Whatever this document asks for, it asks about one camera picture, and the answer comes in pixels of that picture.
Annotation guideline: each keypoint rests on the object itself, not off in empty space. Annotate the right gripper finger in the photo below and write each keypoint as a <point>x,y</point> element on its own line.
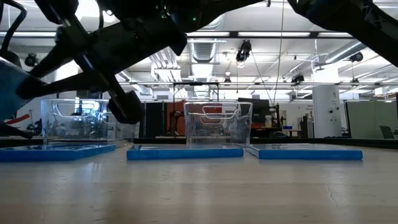
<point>62,85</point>
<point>59,59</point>

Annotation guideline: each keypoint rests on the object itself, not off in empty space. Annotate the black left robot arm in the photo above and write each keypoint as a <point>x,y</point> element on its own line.
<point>56,9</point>

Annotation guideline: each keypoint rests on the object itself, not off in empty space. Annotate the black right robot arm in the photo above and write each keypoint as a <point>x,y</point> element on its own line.
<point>357,18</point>

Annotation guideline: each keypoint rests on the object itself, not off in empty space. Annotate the clear plastic bin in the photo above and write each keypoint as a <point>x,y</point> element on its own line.
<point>49,124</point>
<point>217,130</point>

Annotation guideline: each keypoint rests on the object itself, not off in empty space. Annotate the red curved object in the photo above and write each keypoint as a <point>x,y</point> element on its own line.
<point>18,119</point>

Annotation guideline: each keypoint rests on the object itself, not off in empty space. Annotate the orange machine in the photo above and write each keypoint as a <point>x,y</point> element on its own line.
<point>177,109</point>

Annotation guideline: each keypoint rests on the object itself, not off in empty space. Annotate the ceiling light strip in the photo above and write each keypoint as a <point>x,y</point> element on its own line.
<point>273,34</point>

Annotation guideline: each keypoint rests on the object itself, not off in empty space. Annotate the black monitor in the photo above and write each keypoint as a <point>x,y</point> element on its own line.
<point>258,109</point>

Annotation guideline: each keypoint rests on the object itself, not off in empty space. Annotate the white round pillar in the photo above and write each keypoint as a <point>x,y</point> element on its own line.
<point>326,109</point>

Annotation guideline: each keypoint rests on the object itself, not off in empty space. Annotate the grey green partition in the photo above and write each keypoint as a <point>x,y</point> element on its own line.
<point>367,118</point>

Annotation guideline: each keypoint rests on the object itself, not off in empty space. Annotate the dark office chair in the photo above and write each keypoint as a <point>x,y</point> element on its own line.
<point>386,132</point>

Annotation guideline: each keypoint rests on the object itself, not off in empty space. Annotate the black ceiling-hung camera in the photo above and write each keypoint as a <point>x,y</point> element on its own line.
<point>31,59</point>
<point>297,78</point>
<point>356,57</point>
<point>244,51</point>

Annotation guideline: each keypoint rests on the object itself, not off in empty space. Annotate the silver ventilation duct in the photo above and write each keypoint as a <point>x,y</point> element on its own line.
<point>203,51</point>

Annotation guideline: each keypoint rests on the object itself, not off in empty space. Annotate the black aluminium table frame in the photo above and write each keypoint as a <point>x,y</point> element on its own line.
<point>382,143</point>

